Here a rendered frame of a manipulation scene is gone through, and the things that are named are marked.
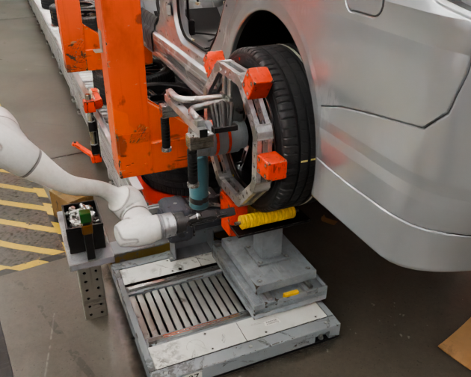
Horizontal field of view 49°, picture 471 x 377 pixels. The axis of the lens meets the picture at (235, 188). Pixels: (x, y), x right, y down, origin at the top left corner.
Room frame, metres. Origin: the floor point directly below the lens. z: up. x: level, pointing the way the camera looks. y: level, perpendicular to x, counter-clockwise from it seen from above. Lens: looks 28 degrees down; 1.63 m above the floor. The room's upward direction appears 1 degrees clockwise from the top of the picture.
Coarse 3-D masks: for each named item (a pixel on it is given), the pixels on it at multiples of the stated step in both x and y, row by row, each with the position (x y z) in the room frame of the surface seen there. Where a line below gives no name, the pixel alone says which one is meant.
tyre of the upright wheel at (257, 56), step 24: (240, 48) 2.01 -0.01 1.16; (264, 48) 1.94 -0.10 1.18; (288, 48) 1.95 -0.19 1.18; (288, 72) 1.79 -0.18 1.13; (288, 96) 1.71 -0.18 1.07; (288, 120) 1.65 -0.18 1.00; (312, 120) 1.69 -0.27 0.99; (288, 144) 1.63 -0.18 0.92; (312, 144) 1.66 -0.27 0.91; (288, 168) 1.62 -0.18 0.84; (312, 168) 1.66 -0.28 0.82; (288, 192) 1.65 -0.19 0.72
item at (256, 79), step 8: (248, 72) 1.71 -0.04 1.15; (256, 72) 1.71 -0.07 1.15; (264, 72) 1.72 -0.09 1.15; (248, 80) 1.71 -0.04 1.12; (256, 80) 1.68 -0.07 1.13; (264, 80) 1.69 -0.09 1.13; (272, 80) 1.70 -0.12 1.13; (248, 88) 1.71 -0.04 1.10; (256, 88) 1.69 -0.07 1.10; (264, 88) 1.70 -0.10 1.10; (248, 96) 1.71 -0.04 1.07; (256, 96) 1.72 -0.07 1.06; (264, 96) 1.73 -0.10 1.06
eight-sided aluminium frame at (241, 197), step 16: (224, 64) 1.92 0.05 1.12; (208, 80) 2.07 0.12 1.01; (240, 80) 1.77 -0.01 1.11; (208, 112) 2.10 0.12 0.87; (256, 128) 1.65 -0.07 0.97; (256, 144) 1.64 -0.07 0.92; (224, 160) 2.03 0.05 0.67; (256, 160) 1.63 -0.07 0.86; (224, 176) 1.98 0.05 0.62; (256, 176) 1.64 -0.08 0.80; (240, 192) 1.86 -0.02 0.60; (256, 192) 1.66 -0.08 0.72
